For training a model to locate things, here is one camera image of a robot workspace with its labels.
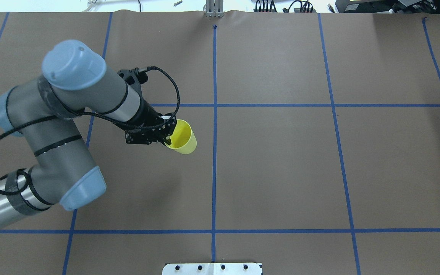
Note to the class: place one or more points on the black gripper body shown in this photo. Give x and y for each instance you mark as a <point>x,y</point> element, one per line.
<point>146,115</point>

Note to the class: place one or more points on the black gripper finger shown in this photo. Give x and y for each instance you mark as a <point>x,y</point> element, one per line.
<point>167,142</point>

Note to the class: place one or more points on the yellow plastic cup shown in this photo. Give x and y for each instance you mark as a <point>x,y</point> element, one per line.
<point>183,138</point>

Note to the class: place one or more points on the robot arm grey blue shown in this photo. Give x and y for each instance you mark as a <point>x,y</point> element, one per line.
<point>75,82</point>

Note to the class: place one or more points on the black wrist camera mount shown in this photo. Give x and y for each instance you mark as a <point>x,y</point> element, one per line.
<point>134,77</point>

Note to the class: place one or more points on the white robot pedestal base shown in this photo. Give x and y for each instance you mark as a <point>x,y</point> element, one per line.
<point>249,268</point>

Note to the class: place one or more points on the aluminium frame post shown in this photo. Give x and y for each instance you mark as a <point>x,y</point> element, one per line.
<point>214,8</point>

